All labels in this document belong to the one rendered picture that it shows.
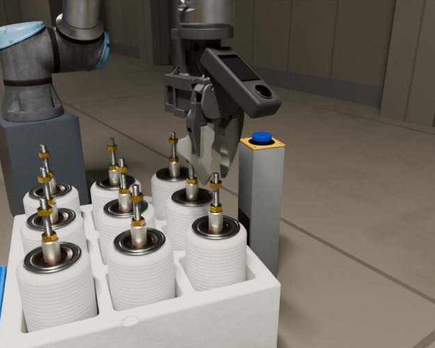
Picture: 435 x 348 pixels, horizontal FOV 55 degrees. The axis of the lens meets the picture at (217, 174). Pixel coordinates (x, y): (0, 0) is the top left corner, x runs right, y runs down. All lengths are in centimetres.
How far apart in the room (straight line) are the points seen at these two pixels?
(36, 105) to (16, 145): 11
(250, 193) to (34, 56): 63
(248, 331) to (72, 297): 27
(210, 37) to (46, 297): 39
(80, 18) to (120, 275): 70
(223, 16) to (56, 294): 41
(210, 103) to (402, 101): 197
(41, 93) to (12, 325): 67
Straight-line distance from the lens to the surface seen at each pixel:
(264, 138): 84
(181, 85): 58
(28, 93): 116
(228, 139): 60
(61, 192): 81
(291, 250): 109
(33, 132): 115
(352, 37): 287
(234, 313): 65
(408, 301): 99
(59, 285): 59
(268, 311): 68
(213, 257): 63
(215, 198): 63
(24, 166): 117
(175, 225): 74
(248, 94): 51
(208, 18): 54
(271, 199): 88
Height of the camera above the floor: 57
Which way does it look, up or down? 22 degrees down
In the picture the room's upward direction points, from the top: straight up
